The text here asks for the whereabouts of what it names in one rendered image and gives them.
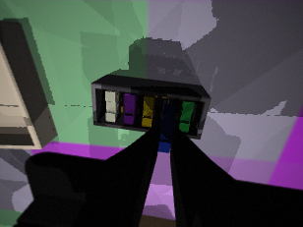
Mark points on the green fuse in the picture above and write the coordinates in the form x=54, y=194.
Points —
x=185, y=114

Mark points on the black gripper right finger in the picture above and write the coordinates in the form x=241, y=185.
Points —
x=204, y=193

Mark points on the yellow fuse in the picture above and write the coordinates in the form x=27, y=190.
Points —
x=148, y=110

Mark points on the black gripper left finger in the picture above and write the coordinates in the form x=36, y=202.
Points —
x=122, y=180

